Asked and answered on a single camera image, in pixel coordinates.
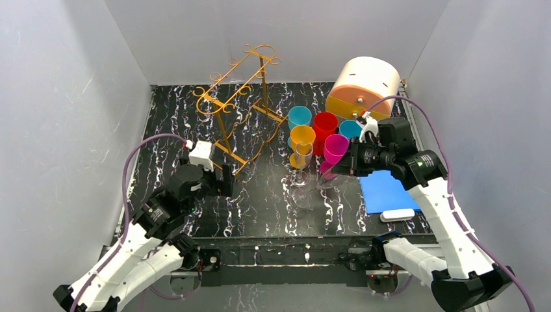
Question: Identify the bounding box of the light blue wine glass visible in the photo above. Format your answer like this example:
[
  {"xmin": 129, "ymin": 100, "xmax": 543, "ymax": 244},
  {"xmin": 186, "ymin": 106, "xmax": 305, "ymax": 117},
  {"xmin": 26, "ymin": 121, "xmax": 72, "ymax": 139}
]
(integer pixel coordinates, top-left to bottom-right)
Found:
[{"xmin": 287, "ymin": 105, "xmax": 315, "ymax": 150}]

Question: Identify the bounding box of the blue flat board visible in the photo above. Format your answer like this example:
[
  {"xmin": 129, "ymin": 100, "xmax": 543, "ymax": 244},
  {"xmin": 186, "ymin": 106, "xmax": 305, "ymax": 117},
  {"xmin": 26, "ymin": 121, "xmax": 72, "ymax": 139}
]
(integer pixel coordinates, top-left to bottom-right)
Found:
[{"xmin": 359, "ymin": 170, "xmax": 421, "ymax": 215}]

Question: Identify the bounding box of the gold wire wine glass rack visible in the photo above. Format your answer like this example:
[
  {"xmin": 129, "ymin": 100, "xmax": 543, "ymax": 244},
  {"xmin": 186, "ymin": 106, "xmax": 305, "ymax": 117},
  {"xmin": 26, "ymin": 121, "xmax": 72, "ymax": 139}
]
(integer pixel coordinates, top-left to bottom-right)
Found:
[{"xmin": 192, "ymin": 44, "xmax": 288, "ymax": 175}]

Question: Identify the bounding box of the round pastel drawer cabinet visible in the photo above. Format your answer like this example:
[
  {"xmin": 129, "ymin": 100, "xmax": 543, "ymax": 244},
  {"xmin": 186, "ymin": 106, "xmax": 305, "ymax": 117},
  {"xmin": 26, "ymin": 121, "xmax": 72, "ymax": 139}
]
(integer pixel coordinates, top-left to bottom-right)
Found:
[{"xmin": 326, "ymin": 57, "xmax": 401, "ymax": 120}]

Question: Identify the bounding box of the clear wine glass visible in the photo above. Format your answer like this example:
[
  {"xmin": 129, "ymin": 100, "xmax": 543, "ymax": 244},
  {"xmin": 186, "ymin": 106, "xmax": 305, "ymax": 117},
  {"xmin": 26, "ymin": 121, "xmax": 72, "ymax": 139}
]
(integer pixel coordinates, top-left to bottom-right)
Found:
[
  {"xmin": 292, "ymin": 141, "xmax": 313, "ymax": 187},
  {"xmin": 290, "ymin": 164, "xmax": 350, "ymax": 210}
]

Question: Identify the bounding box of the purple cable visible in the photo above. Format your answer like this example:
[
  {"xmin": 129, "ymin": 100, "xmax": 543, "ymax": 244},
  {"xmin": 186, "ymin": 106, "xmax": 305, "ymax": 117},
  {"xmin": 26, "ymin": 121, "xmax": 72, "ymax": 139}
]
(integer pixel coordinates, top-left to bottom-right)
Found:
[
  {"xmin": 68, "ymin": 133, "xmax": 192, "ymax": 312},
  {"xmin": 363, "ymin": 95, "xmax": 537, "ymax": 312}
]

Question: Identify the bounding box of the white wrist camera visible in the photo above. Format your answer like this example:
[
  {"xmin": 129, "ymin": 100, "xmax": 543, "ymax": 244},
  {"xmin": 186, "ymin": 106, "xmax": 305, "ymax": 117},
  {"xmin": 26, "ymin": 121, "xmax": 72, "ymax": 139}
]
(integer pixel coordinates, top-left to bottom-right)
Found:
[
  {"xmin": 184, "ymin": 140, "xmax": 214, "ymax": 172},
  {"xmin": 356, "ymin": 110, "xmax": 378, "ymax": 145}
]

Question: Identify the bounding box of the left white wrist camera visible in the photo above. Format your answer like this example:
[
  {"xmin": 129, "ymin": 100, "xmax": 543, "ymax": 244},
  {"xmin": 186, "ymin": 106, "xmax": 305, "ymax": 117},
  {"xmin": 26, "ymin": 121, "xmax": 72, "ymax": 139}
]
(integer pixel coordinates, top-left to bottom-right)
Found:
[{"xmin": 184, "ymin": 140, "xmax": 214, "ymax": 172}]

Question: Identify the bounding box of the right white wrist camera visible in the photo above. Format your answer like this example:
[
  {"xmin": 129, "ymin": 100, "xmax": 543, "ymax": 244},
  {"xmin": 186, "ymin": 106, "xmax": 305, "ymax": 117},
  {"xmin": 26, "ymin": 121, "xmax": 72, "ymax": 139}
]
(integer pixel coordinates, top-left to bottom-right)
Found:
[{"xmin": 356, "ymin": 110, "xmax": 378, "ymax": 145}]

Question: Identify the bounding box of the teal blue wine glass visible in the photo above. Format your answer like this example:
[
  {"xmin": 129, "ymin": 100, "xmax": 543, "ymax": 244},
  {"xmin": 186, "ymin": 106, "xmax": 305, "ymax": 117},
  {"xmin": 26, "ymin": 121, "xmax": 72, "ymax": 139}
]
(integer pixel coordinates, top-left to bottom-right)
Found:
[{"xmin": 339, "ymin": 120, "xmax": 363, "ymax": 140}]

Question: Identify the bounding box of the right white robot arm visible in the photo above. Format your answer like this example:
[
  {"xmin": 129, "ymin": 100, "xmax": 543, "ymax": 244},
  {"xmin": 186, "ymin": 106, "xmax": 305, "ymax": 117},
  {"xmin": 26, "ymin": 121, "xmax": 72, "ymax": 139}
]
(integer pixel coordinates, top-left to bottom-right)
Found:
[{"xmin": 329, "ymin": 118, "xmax": 513, "ymax": 311}]

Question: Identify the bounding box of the magenta wine glass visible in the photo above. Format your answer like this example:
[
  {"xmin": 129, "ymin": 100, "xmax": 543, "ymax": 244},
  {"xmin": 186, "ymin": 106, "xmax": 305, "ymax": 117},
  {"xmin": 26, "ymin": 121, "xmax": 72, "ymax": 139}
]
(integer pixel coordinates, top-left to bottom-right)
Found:
[{"xmin": 320, "ymin": 134, "xmax": 350, "ymax": 180}]

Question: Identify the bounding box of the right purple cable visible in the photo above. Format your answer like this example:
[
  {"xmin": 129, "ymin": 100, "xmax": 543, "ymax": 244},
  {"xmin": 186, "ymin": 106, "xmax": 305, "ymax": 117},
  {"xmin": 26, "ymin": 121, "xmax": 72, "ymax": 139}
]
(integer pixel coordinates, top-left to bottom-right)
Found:
[{"xmin": 363, "ymin": 95, "xmax": 537, "ymax": 312}]

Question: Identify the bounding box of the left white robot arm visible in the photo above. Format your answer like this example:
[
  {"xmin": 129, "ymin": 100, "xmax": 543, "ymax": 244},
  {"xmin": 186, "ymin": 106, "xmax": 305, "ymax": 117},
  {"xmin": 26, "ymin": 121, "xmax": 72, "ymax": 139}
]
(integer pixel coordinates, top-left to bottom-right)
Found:
[{"xmin": 53, "ymin": 160, "xmax": 235, "ymax": 311}]

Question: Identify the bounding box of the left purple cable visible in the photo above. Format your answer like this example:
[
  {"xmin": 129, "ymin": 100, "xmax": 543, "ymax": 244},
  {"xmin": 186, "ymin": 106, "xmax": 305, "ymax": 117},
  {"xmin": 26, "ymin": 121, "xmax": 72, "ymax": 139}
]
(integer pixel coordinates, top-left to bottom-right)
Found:
[{"xmin": 68, "ymin": 133, "xmax": 192, "ymax": 312}]

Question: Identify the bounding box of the yellow wine glass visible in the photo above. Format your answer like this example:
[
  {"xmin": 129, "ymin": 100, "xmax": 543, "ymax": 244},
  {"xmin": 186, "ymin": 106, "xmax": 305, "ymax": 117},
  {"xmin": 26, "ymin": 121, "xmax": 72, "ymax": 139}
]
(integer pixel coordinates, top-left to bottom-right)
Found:
[{"xmin": 289, "ymin": 125, "xmax": 316, "ymax": 169}]

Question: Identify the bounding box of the red wine glass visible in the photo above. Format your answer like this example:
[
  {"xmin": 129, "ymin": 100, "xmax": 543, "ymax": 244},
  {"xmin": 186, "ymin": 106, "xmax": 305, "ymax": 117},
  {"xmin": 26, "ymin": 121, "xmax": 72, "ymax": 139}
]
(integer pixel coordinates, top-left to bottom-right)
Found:
[{"xmin": 313, "ymin": 111, "xmax": 339, "ymax": 155}]

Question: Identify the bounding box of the small white bar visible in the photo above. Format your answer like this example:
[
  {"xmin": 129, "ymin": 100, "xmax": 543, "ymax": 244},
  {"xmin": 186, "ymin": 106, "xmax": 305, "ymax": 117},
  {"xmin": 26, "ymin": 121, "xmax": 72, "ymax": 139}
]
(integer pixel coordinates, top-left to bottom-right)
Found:
[{"xmin": 379, "ymin": 209, "xmax": 415, "ymax": 223}]

